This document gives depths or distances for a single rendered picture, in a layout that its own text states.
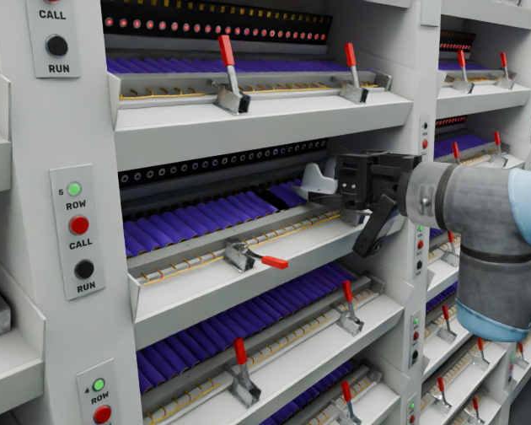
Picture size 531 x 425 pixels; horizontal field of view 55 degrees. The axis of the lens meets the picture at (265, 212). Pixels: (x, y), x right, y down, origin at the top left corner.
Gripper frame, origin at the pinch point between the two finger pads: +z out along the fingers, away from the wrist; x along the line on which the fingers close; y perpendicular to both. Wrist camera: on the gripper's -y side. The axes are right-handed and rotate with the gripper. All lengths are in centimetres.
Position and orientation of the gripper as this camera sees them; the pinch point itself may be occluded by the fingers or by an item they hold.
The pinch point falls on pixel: (304, 190)
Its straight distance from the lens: 85.9
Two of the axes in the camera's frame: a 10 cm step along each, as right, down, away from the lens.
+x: -6.7, 2.0, -7.1
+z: -7.4, -1.5, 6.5
